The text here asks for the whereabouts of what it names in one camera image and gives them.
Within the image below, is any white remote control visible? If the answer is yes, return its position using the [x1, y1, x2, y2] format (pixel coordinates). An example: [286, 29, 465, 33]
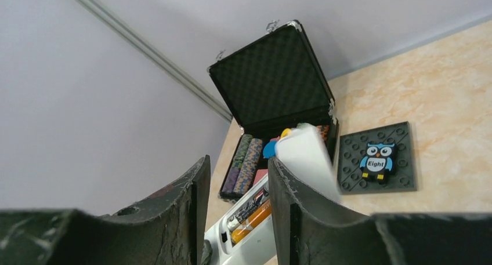
[202, 176, 276, 264]

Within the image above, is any black AA battery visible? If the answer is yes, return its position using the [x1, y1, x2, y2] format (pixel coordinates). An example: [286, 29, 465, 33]
[227, 187, 269, 231]

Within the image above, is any yellow poker chip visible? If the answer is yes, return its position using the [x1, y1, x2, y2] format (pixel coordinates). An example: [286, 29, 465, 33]
[280, 128, 292, 139]

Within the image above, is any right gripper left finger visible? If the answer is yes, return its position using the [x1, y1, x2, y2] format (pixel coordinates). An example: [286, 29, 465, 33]
[1, 155, 211, 264]

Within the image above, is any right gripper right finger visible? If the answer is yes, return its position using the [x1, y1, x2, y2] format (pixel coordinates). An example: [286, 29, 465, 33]
[268, 158, 491, 264]

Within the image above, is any blue owl toy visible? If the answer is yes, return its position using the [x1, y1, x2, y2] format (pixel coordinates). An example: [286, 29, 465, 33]
[359, 142, 397, 183]

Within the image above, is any white battery cover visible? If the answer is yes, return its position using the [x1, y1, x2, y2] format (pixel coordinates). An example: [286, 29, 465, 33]
[275, 123, 342, 204]

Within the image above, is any orange AA battery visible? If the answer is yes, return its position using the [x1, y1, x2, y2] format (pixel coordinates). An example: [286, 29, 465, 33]
[231, 200, 272, 244]

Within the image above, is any pink card deck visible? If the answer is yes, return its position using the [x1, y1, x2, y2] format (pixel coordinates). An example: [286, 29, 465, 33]
[253, 169, 268, 185]

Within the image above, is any black poker chip case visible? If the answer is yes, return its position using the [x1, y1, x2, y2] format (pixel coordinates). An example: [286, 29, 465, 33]
[207, 19, 341, 202]

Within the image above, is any dark grey lego baseplate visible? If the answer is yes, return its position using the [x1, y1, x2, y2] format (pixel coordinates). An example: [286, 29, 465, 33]
[337, 121, 418, 195]

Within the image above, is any blue poker chip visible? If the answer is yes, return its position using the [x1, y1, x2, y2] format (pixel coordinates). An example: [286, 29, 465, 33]
[262, 140, 277, 159]

